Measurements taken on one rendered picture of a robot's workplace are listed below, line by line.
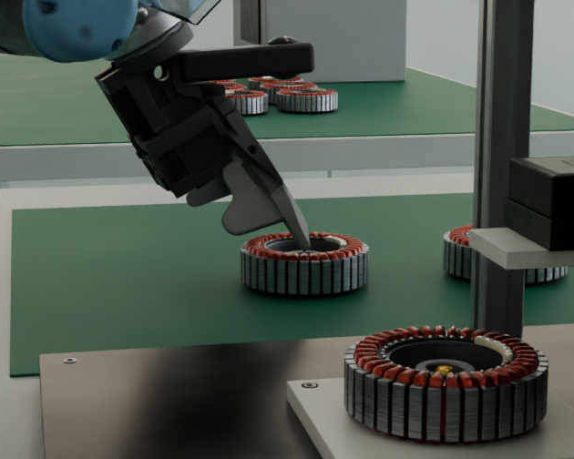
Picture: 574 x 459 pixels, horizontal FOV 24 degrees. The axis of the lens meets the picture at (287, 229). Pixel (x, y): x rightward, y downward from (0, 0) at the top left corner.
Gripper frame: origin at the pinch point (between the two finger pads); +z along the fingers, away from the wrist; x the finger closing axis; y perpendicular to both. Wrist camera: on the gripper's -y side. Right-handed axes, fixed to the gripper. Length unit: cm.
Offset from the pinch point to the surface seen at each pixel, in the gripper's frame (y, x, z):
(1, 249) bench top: 21.4, -23.2, -6.3
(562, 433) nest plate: 1.3, 47.2, 1.3
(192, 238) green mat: 4.9, -21.5, 3.0
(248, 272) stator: 5.0, 1.2, 0.9
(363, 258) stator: -3.7, 4.1, 4.5
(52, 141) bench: 7, -96, 2
